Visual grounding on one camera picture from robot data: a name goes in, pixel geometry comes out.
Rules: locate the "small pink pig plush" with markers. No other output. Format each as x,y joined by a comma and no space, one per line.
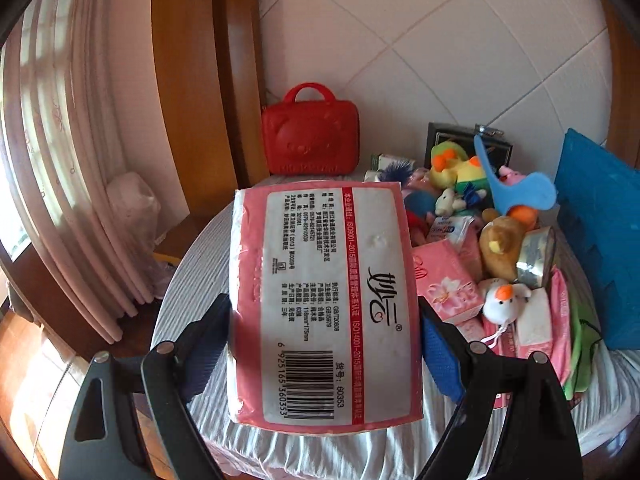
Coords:
511,175

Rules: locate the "blue bird plush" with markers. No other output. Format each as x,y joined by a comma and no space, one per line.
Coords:
520,192

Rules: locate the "red bear-embossed carry case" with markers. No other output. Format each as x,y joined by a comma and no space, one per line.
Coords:
310,135

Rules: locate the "blue plastic crate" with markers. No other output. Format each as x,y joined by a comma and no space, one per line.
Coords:
600,220

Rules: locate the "wooden door frame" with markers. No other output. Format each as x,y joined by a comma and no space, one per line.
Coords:
622,85
200,60

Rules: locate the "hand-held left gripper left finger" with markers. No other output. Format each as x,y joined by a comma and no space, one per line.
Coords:
206,360

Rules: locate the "pink striped curtain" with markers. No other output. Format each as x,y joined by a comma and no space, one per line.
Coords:
65,135

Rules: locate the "red plush toy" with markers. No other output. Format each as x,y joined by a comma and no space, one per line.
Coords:
416,225

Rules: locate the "pink wipes pack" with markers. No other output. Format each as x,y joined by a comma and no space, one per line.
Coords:
560,325

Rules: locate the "large pink tissue pack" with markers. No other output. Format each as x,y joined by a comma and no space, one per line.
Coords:
320,285

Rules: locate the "purple fuzzy toy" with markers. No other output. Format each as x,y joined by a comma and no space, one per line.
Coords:
397,172

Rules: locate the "white chick plush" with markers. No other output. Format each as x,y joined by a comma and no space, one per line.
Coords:
500,305

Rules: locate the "yellow green duck plush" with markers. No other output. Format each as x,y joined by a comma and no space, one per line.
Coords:
456,169

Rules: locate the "light green cloth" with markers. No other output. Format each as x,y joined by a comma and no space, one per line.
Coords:
582,340

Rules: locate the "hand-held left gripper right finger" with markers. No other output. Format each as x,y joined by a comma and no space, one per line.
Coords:
445,360

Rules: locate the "pink floral tissue pack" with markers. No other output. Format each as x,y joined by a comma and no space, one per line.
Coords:
445,280

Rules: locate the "silver tape roll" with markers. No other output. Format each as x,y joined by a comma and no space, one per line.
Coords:
536,255

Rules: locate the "blue white tissue pack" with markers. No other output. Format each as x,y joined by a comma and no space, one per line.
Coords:
442,230

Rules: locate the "small white bear plush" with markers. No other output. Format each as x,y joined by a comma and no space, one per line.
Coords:
447,202

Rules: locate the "black box with metal clasp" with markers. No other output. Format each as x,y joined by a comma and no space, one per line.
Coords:
450,133

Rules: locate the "blue round plush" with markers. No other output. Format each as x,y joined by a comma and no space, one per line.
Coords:
420,202

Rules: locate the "brown duck plush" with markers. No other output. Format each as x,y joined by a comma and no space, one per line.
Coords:
500,250

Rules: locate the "white cloth-covered desktop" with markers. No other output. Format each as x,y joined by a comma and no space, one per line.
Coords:
200,260

